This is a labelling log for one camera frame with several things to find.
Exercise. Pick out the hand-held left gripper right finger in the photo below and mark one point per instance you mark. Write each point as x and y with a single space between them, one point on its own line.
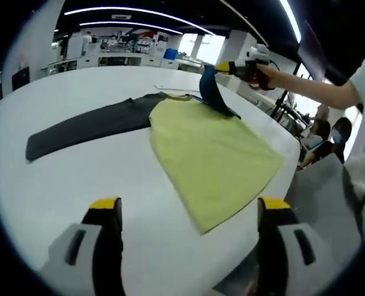
270 253

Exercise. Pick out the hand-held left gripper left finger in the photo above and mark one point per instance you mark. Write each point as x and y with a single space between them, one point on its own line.
108 253

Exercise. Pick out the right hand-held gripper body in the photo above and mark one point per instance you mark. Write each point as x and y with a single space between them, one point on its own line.
248 66

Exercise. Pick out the yellow blue grey garment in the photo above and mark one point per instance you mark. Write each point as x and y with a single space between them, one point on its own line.
207 154

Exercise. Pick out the person's right hand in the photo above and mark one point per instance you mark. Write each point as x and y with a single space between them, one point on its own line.
264 78

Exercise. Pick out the black tripod stand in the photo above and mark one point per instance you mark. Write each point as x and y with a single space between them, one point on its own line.
281 108

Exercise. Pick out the blue container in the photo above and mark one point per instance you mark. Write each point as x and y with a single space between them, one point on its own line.
170 53

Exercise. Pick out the ceiling light strip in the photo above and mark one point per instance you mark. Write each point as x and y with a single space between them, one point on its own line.
130 24
139 10
292 18

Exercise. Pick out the white counter with clutter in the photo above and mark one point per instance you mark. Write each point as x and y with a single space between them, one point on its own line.
121 54

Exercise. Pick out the black screen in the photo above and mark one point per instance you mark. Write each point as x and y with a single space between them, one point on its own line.
20 78

